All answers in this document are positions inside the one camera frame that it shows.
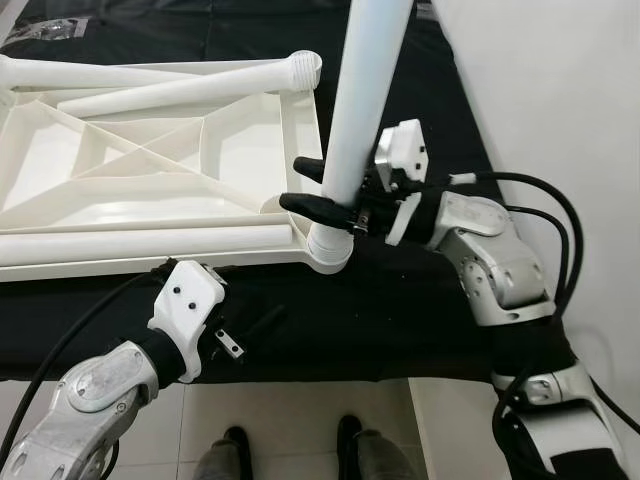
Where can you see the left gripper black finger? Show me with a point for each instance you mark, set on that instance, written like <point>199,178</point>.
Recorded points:
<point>215,275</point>
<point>262,322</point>

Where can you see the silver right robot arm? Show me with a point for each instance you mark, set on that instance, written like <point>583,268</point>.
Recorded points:
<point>490,260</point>

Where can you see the black tablecloth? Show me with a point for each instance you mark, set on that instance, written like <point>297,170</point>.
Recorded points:
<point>330,330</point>

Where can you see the small clear tape patch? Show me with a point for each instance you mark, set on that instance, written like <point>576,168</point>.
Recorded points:
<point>45,30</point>

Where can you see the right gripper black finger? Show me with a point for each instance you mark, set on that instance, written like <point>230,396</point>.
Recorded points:
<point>310,207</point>
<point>310,170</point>

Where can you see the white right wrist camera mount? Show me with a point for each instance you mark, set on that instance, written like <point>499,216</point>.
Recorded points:
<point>405,150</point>

